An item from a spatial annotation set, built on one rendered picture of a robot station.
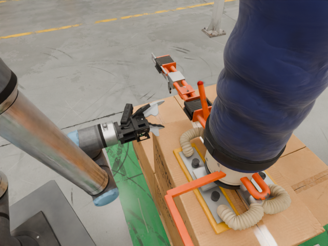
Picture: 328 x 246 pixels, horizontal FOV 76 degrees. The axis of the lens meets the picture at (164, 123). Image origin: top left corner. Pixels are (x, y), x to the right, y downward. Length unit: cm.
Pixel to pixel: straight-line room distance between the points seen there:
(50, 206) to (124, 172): 96
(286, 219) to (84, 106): 224
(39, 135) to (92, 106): 208
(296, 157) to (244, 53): 122
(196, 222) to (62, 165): 45
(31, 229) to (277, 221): 91
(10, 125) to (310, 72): 53
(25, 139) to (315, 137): 248
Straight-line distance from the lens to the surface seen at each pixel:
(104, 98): 263
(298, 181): 148
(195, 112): 82
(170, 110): 161
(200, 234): 76
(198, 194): 78
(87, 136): 76
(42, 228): 105
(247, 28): 42
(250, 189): 70
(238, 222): 71
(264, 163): 61
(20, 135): 49
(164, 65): 107
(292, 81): 42
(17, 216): 115
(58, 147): 54
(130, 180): 189
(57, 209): 108
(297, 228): 87
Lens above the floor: 167
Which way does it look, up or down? 48 degrees down
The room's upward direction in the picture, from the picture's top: straight up
